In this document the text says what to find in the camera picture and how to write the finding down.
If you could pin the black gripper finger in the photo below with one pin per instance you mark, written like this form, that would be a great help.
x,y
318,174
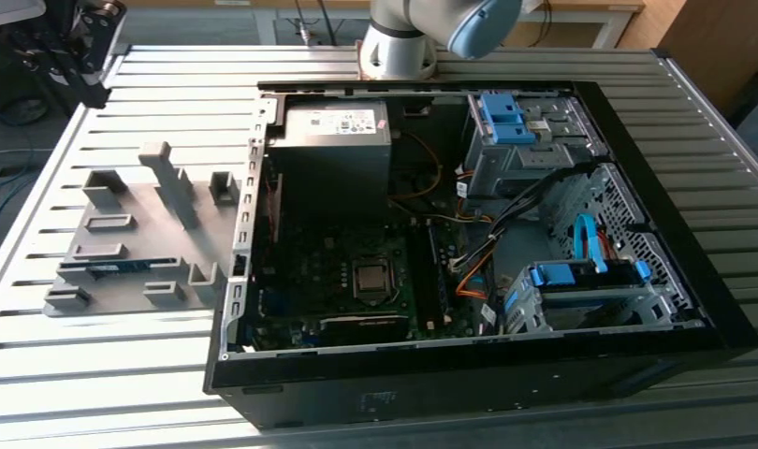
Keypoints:
x,y
46,51
106,28

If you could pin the green RAM stick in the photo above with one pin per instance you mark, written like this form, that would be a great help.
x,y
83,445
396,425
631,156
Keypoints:
x,y
111,267

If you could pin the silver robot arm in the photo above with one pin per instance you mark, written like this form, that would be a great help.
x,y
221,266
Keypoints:
x,y
396,51

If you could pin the black RAM slot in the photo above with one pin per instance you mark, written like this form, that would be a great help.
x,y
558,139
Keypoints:
x,y
417,276

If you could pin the dark wheeled cart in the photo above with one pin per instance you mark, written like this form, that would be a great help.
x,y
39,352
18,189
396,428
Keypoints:
x,y
25,112

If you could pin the grey parts rack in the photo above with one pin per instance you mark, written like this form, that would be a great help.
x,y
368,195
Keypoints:
x,y
141,210

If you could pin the grey power supply unit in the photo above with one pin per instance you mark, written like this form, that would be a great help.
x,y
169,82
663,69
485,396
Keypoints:
x,y
328,163

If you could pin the green motherboard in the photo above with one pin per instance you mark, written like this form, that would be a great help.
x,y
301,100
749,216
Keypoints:
x,y
302,280

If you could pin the silver CPU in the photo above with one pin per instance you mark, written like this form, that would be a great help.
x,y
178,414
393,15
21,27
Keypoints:
x,y
372,277

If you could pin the tall grey drive cage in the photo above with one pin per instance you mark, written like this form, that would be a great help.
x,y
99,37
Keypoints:
x,y
509,168

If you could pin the black CPU socket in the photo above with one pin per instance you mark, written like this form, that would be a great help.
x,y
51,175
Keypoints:
x,y
373,296

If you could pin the black graphics card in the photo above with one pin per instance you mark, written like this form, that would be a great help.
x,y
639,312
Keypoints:
x,y
365,329

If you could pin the blue plastic latch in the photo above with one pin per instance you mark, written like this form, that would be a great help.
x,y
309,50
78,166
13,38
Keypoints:
x,y
512,299

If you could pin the blue carrier with disk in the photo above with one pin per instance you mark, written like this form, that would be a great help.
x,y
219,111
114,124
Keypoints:
x,y
558,273

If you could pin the black PC case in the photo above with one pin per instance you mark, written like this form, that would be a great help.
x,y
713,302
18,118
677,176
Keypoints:
x,y
414,388

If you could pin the wooden cabinet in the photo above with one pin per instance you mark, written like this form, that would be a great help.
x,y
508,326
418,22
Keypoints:
x,y
715,47

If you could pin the low grey drive cage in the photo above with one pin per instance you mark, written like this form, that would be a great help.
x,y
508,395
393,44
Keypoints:
x,y
602,297

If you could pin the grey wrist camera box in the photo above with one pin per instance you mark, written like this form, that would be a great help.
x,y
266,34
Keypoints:
x,y
9,11

